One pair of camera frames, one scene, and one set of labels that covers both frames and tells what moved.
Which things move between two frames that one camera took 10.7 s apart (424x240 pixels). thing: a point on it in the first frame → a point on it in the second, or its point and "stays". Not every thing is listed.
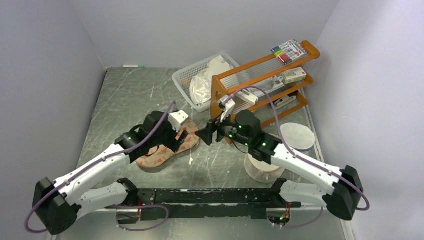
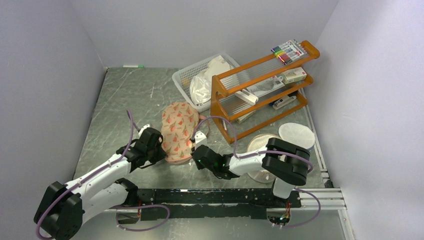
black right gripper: [206, 134] → [199, 165]
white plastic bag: [200, 89] stays
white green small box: [293, 75] stays
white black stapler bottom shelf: [283, 101] stays
